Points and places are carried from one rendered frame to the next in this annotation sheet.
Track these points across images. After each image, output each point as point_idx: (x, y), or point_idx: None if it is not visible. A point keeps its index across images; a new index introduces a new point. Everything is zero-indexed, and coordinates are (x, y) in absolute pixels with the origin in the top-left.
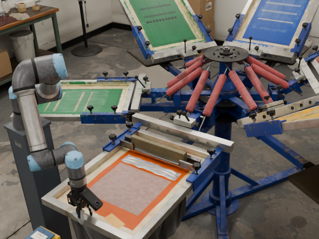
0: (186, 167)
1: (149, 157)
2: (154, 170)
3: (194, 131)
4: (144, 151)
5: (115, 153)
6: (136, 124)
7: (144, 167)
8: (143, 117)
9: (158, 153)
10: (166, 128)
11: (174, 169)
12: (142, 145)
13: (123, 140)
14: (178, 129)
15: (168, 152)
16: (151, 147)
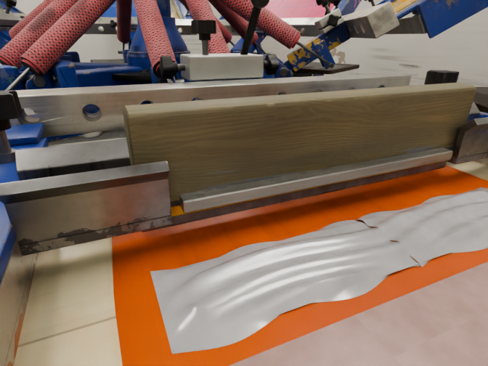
0: (484, 147)
1: (280, 214)
2: (447, 237)
3: (286, 78)
4: (263, 184)
5: (17, 348)
6: (17, 131)
7: (384, 261)
8: (35, 92)
9: (346, 152)
10: (189, 98)
11: (433, 189)
12: (237, 149)
13: (63, 177)
14: (241, 83)
15: (404, 114)
16: (308, 128)
